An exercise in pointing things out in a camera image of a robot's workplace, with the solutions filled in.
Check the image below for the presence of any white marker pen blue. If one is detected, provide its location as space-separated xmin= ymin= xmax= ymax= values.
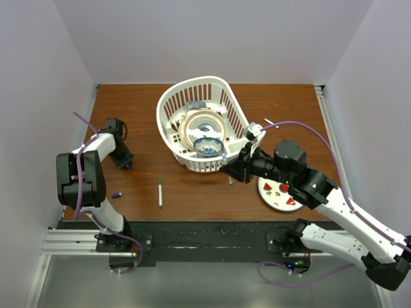
xmin=222 ymin=153 xmax=234 ymax=185

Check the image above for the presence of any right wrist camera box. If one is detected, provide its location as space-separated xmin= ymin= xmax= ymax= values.
xmin=243 ymin=122 xmax=266 ymax=157

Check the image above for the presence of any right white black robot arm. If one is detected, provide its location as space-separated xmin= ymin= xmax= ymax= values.
xmin=220 ymin=141 xmax=410 ymax=291

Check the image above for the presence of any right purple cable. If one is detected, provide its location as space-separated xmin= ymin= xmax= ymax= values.
xmin=261 ymin=120 xmax=411 ymax=254

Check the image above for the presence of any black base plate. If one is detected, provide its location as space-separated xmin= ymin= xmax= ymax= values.
xmin=96 ymin=219 xmax=324 ymax=267

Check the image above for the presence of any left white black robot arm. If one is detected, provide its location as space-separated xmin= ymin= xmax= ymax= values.
xmin=56 ymin=118 xmax=134 ymax=252

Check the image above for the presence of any small white pen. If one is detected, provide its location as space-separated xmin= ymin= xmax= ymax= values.
xmin=264 ymin=118 xmax=279 ymax=129

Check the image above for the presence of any grey object in basket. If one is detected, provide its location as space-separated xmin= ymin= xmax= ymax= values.
xmin=185 ymin=101 xmax=207 ymax=112

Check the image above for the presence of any watermelon pattern plate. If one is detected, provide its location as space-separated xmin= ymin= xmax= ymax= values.
xmin=258 ymin=177 xmax=303 ymax=212

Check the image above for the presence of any aluminium rail frame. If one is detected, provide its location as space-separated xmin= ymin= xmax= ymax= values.
xmin=314 ymin=85 xmax=352 ymax=197

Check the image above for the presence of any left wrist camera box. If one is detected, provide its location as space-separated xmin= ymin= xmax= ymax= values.
xmin=105 ymin=118 xmax=128 ymax=141

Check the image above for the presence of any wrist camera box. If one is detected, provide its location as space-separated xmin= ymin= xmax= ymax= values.
xmin=243 ymin=122 xmax=266 ymax=157
xmin=105 ymin=118 xmax=128 ymax=141

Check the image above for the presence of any blue white patterned bowl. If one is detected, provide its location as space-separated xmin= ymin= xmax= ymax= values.
xmin=193 ymin=137 xmax=224 ymax=158

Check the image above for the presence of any white marker pen green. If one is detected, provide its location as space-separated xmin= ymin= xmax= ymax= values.
xmin=158 ymin=184 xmax=163 ymax=209

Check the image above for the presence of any tan rimmed plate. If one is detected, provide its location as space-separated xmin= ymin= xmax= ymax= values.
xmin=179 ymin=108 xmax=227 ymax=151

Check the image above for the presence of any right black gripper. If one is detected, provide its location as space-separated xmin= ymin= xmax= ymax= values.
xmin=220 ymin=141 xmax=292 ymax=185

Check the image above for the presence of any white plastic dish basket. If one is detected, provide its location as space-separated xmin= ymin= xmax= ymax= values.
xmin=156 ymin=76 xmax=249 ymax=173

